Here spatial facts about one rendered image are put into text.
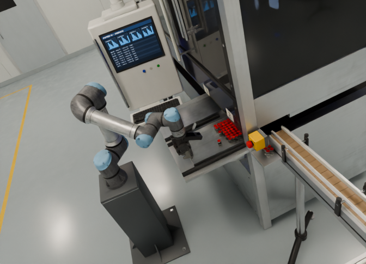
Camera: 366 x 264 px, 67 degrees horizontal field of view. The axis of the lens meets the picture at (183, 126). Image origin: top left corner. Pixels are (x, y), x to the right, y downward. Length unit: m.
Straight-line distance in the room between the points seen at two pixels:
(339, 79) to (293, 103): 0.29
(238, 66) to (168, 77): 1.10
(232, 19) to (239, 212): 1.65
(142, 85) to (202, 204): 1.15
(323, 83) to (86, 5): 5.67
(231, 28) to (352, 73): 0.83
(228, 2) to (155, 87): 1.30
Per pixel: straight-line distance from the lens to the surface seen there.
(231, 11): 1.18
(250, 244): 2.28
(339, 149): 2.13
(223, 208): 2.46
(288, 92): 1.52
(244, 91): 1.35
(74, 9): 6.69
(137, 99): 2.35
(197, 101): 2.07
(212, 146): 1.68
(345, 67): 1.71
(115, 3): 2.12
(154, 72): 2.25
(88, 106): 1.47
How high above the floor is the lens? 2.05
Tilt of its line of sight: 38 degrees down
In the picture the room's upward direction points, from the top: 20 degrees counter-clockwise
